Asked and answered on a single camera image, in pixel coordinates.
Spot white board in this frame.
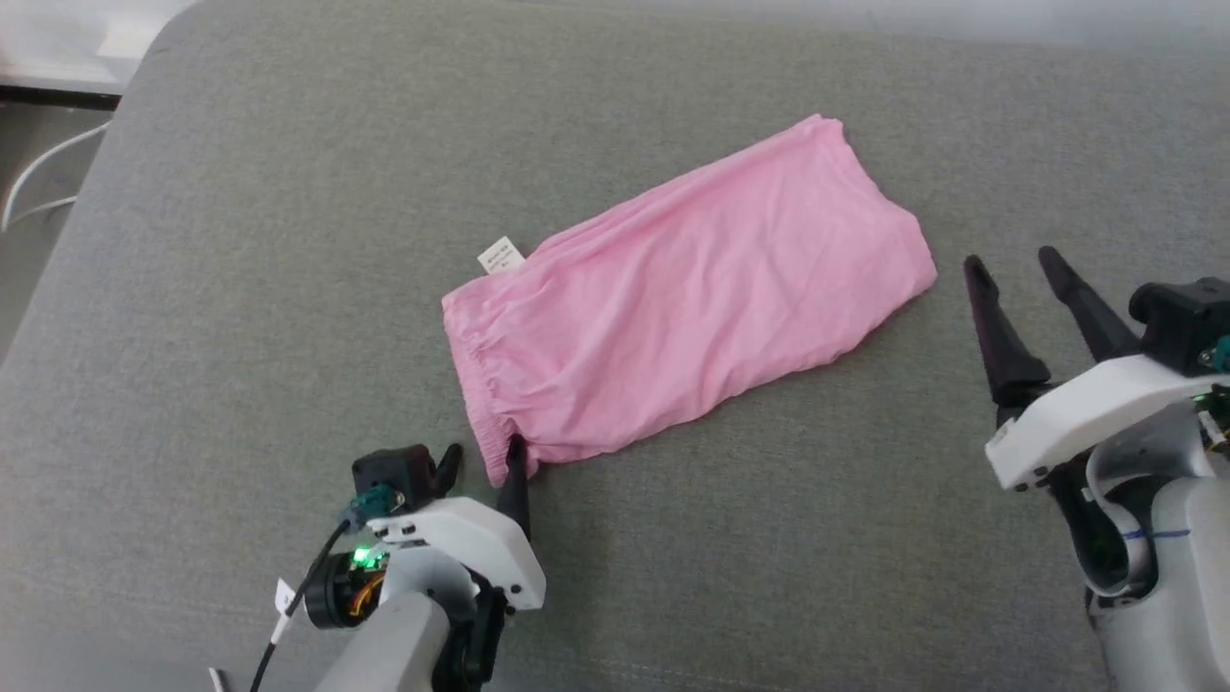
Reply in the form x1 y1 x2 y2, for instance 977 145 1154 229
0 0 200 97

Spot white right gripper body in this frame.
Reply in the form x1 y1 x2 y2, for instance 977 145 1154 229
984 353 1230 492

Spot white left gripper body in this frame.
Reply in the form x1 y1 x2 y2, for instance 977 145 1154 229
369 496 547 612

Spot white cable on floor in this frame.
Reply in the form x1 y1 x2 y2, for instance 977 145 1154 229
0 120 113 233

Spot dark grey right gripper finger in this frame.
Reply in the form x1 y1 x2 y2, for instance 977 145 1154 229
963 254 1054 426
1037 244 1141 365

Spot pink shorts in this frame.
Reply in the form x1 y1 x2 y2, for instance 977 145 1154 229
441 114 939 488

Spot grey fabric sofa seat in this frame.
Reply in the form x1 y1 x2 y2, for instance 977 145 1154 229
0 0 1230 692

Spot black cable with white tag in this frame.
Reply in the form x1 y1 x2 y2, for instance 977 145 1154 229
248 517 355 692

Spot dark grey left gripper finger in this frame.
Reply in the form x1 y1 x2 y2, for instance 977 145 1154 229
431 443 464 499
494 433 532 540

